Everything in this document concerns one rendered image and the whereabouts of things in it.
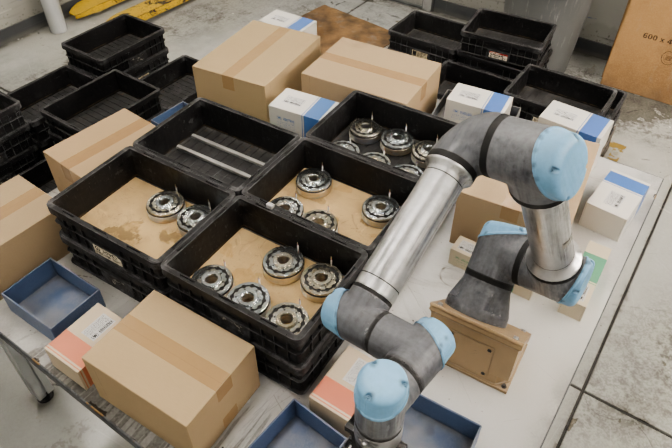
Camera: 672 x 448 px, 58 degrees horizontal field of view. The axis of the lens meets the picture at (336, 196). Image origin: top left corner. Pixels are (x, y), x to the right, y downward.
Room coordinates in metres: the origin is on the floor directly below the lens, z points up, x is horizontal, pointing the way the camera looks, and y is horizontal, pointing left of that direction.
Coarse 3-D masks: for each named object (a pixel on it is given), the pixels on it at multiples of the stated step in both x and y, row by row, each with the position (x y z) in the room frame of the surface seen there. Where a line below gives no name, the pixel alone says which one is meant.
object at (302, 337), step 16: (224, 208) 1.14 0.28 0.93; (208, 224) 1.08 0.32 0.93; (304, 224) 1.08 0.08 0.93; (192, 240) 1.03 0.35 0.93; (336, 240) 1.03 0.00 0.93; (176, 256) 0.98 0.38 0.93; (176, 272) 0.93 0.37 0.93; (352, 272) 0.93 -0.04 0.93; (192, 288) 0.89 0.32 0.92; (208, 288) 0.88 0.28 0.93; (336, 288) 0.88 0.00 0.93; (224, 304) 0.84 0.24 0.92; (256, 320) 0.79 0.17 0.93; (320, 320) 0.80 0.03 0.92; (288, 336) 0.75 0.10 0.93; (304, 336) 0.75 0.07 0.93
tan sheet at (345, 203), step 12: (288, 192) 1.31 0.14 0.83; (336, 192) 1.31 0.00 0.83; (348, 192) 1.31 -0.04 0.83; (360, 192) 1.31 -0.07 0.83; (312, 204) 1.26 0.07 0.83; (324, 204) 1.26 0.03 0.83; (336, 204) 1.26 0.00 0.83; (348, 204) 1.26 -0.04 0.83; (360, 204) 1.26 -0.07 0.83; (336, 216) 1.21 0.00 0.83; (348, 216) 1.21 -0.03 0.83; (360, 216) 1.21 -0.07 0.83; (348, 228) 1.17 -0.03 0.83; (360, 228) 1.17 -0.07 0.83; (372, 228) 1.17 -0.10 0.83; (360, 240) 1.12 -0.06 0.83; (372, 240) 1.12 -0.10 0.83
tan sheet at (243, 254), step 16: (240, 240) 1.12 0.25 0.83; (256, 240) 1.12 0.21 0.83; (224, 256) 1.07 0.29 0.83; (240, 256) 1.07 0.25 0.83; (256, 256) 1.07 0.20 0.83; (240, 272) 1.01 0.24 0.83; (256, 272) 1.01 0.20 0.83; (272, 288) 0.96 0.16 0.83; (288, 288) 0.96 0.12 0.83; (272, 304) 0.91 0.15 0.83; (304, 304) 0.91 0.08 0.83; (320, 304) 0.91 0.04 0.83
